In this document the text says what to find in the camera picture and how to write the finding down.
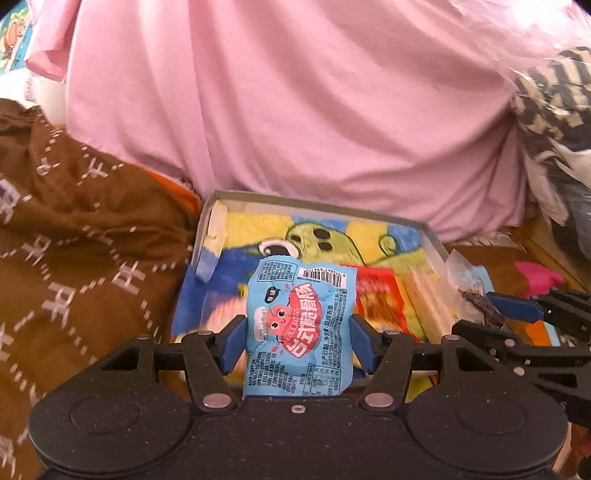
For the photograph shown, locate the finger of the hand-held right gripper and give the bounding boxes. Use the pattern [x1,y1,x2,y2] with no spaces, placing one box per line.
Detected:
[451,319,591,424]
[486,287,591,343]

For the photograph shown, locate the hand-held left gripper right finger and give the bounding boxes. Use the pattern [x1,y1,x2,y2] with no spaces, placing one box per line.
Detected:
[351,313,496,412]

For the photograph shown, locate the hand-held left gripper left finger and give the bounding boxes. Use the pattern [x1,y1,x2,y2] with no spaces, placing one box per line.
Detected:
[99,315,247,412]

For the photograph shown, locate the clear packet with dark snack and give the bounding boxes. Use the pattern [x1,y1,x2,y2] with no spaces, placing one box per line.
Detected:
[444,248,514,334]

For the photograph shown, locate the light blue snack packet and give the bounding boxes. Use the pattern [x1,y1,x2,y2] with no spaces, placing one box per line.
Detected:
[241,257,359,400]

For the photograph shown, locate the grey cartoon print box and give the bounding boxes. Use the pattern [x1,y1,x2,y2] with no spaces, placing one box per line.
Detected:
[170,189,452,376]

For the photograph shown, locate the red snack packet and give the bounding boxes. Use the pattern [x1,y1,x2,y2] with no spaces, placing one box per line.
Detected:
[355,267,422,343]

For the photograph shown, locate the striped cloth in plastic bag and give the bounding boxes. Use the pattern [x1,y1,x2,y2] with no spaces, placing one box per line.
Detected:
[509,45,591,155]

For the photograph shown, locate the pink cloth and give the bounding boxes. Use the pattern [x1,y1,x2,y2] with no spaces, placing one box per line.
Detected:
[24,0,591,243]

